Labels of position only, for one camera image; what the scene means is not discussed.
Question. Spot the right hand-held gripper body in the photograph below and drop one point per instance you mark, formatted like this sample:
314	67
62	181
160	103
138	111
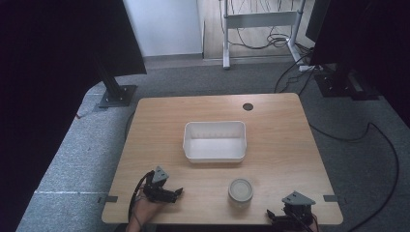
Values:
298	209

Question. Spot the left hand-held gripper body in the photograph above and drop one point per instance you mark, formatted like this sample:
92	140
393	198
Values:
158	190

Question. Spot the white plastic bin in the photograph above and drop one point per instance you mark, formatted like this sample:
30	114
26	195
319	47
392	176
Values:
214	148

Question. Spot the person's right hand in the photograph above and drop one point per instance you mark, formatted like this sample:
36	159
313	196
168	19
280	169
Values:
315	227

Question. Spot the person's left hand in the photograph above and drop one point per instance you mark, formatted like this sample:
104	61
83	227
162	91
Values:
143	212

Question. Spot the black metal stand with base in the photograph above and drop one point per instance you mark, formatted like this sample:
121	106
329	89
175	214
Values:
116	95
345	85

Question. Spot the black table grommet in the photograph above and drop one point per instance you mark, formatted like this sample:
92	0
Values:
248	106

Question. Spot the white power strip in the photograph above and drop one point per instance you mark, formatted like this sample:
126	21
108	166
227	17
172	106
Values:
306	68

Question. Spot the black curtain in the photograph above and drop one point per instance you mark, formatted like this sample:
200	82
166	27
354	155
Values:
48	80
370	38

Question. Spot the grey table edge bracket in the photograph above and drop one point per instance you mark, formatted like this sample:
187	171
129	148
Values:
331	198
109	199

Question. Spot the white desk frame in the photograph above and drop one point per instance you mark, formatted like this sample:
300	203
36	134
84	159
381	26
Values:
257	19

